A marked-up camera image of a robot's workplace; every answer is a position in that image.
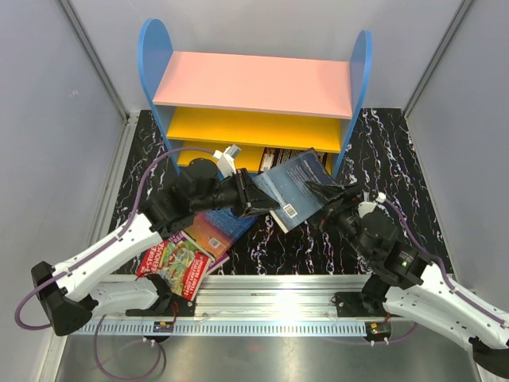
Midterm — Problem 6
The black Treehouse book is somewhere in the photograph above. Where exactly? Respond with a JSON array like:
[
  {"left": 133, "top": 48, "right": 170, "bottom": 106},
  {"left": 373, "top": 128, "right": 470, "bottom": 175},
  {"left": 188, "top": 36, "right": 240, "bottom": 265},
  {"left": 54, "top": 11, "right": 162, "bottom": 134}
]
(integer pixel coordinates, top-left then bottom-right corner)
[{"left": 258, "top": 148, "right": 334, "bottom": 185}]

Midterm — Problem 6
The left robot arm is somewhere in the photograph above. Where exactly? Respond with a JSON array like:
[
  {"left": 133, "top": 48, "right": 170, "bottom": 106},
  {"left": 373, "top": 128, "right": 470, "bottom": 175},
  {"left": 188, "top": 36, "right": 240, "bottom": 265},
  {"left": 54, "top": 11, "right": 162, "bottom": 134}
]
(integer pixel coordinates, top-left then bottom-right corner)
[{"left": 31, "top": 158, "right": 280, "bottom": 336}]

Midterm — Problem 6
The white slotted cable duct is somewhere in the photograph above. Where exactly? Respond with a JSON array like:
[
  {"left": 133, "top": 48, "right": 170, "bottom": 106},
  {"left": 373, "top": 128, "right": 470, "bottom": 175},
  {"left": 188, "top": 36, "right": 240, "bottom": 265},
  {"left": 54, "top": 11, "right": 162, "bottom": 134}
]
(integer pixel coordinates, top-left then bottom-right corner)
[{"left": 76, "top": 318, "right": 392, "bottom": 341}]

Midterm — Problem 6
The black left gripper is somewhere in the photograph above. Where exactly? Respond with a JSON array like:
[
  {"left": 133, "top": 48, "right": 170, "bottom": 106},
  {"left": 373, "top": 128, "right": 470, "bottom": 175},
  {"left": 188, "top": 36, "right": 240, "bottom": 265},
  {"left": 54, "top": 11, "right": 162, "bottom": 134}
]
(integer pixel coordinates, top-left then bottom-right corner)
[{"left": 192, "top": 169, "right": 281, "bottom": 219}]

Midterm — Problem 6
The purple cable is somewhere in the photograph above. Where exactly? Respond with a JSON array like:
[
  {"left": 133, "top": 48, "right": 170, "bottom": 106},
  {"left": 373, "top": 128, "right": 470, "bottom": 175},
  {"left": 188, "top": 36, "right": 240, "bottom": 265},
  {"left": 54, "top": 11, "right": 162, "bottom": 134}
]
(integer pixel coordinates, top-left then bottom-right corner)
[
  {"left": 325, "top": 198, "right": 509, "bottom": 347},
  {"left": 14, "top": 146, "right": 216, "bottom": 377}
]

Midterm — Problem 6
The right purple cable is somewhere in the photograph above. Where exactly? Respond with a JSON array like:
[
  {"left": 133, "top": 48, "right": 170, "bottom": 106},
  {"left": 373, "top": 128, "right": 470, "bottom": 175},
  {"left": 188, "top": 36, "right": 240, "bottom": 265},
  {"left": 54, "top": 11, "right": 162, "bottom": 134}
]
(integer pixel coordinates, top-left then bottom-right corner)
[{"left": 325, "top": 198, "right": 509, "bottom": 347}]

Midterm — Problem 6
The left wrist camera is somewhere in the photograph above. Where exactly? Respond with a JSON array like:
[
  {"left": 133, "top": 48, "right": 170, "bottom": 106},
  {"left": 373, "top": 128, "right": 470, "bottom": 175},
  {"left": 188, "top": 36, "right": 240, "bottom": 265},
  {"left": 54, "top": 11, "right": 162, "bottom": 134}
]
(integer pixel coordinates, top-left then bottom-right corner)
[{"left": 212, "top": 144, "right": 242, "bottom": 177}]

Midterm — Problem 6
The Nineteen Eighty-Four grey-blue book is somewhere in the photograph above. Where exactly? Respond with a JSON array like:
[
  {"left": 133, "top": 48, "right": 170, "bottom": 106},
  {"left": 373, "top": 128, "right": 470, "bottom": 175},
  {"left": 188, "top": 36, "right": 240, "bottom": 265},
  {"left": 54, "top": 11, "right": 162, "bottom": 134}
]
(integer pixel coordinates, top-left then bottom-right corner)
[{"left": 254, "top": 148, "right": 336, "bottom": 233}]

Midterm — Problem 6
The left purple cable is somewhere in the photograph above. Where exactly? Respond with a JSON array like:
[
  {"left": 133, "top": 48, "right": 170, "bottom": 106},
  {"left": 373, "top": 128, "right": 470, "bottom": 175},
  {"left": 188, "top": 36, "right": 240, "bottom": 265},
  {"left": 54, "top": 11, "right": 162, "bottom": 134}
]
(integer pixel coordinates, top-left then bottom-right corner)
[{"left": 14, "top": 146, "right": 216, "bottom": 377}]

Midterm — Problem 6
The red Storey Treehouse book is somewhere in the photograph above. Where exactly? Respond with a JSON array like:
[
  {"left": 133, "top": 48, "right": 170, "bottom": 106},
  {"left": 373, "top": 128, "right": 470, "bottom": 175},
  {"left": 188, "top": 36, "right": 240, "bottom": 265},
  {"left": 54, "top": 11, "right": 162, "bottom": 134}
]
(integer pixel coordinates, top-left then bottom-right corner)
[{"left": 136, "top": 240, "right": 209, "bottom": 301}]

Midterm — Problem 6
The Jane Eyre blue orange book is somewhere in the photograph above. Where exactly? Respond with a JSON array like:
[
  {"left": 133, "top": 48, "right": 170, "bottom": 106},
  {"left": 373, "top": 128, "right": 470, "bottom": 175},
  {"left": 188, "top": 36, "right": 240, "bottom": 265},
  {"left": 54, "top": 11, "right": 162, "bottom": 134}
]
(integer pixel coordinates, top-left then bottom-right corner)
[{"left": 184, "top": 209, "right": 258, "bottom": 259}]

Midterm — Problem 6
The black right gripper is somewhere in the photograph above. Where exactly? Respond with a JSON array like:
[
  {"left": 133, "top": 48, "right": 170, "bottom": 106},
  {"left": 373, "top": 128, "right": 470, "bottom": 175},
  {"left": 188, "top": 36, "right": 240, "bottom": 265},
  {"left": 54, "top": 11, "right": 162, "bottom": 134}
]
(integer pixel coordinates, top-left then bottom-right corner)
[{"left": 297, "top": 181, "right": 374, "bottom": 262}]

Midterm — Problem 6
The aluminium rail base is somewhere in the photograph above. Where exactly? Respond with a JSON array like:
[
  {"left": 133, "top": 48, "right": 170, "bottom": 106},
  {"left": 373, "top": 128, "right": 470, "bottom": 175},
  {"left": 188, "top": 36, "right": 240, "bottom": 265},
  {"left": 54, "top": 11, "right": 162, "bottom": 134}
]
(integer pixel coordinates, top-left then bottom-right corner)
[{"left": 53, "top": 274, "right": 457, "bottom": 323}]

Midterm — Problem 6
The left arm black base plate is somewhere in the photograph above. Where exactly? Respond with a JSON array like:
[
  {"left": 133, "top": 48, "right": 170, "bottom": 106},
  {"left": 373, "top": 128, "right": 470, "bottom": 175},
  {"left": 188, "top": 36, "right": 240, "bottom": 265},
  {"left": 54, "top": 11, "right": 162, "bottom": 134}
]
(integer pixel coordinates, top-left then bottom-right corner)
[{"left": 125, "top": 294, "right": 196, "bottom": 318}]

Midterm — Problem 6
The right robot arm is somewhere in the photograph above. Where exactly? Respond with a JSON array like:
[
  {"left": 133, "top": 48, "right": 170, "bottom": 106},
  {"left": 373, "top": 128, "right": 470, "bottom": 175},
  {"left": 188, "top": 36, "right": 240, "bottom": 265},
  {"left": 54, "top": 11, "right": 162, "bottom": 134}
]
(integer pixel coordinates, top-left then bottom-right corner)
[{"left": 306, "top": 181, "right": 508, "bottom": 379}]

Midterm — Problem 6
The blue pink yellow bookshelf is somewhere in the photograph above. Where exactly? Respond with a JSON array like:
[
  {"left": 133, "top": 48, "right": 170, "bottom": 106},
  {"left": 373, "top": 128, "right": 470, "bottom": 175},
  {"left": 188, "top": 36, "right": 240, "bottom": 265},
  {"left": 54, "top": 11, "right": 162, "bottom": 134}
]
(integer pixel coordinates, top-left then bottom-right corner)
[{"left": 138, "top": 18, "right": 373, "bottom": 176}]

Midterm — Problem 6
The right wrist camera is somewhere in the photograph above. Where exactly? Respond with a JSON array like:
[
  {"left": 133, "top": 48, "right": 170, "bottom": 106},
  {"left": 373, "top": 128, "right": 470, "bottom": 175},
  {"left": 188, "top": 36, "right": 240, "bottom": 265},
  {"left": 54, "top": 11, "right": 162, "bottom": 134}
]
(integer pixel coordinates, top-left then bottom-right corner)
[{"left": 357, "top": 192, "right": 387, "bottom": 218}]

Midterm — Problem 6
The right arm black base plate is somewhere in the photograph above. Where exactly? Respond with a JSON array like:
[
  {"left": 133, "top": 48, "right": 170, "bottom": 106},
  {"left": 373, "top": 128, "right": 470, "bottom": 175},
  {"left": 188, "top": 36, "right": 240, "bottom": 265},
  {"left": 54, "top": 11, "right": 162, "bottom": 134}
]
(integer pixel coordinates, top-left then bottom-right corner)
[{"left": 330, "top": 288, "right": 411, "bottom": 321}]

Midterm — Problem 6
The purple 117-Storey Treehouse book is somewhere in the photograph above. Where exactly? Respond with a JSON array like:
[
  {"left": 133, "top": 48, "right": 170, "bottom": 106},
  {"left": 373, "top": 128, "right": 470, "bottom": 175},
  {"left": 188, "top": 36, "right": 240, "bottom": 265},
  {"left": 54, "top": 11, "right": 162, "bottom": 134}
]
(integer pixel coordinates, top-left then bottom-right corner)
[{"left": 167, "top": 231, "right": 230, "bottom": 275}]

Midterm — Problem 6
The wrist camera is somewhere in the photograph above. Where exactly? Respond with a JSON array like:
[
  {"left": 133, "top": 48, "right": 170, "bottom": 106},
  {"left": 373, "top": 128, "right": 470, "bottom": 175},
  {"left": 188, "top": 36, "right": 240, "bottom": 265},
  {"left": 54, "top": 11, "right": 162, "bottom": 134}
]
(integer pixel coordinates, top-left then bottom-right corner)
[
  {"left": 212, "top": 144, "right": 242, "bottom": 177},
  {"left": 357, "top": 192, "right": 387, "bottom": 218}
]

